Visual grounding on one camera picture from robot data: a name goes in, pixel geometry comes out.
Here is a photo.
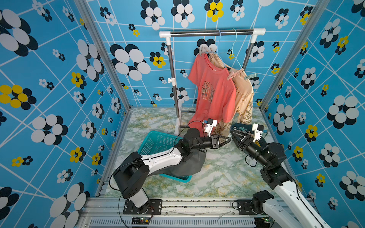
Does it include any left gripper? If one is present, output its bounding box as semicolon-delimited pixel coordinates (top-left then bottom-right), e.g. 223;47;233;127
190;134;231;152

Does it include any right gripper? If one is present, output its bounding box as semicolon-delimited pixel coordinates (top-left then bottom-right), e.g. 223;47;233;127
231;131;270;170

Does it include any beige compass print t-shirt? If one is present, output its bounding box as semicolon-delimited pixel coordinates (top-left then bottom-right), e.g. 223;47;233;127
226;66;254;124

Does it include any dark grey garment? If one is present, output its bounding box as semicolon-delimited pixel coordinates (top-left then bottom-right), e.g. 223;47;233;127
162;150;206;177

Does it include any mint green clothespin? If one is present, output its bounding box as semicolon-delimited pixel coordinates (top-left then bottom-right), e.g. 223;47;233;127
244;73;258;80

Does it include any mint green wire hanger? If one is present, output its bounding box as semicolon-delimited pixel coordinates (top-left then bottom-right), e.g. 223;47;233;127
228;28;246;70

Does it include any blue wire hanger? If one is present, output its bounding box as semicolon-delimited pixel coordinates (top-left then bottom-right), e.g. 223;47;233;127
209;40;227;69

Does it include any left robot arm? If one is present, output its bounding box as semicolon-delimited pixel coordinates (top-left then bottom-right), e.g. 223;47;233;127
112;128;231;214

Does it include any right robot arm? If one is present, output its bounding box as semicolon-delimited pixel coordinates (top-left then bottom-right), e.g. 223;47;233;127
231;130;329;228

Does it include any dark grey clothespin tray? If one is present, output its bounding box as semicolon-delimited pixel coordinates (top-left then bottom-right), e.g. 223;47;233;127
230;123;268;147

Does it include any teal laundry basket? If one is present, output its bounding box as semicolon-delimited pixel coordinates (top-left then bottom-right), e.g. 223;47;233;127
137;130;192;183

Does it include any metal clothes rack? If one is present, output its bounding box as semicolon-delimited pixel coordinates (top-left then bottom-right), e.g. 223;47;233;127
159;28;266;137

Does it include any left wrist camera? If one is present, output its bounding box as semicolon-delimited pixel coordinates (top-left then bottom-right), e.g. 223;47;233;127
203;118;218;137

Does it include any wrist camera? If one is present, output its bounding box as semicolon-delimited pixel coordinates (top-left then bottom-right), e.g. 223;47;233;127
203;118;218;137
252;123;264;142

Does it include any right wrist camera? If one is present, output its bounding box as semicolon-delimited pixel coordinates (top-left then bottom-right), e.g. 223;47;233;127
252;123;264;142

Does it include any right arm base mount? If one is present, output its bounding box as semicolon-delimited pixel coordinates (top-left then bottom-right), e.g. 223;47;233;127
232;198;281;216

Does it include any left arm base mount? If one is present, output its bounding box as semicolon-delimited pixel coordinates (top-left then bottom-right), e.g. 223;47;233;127
123;199;163;215

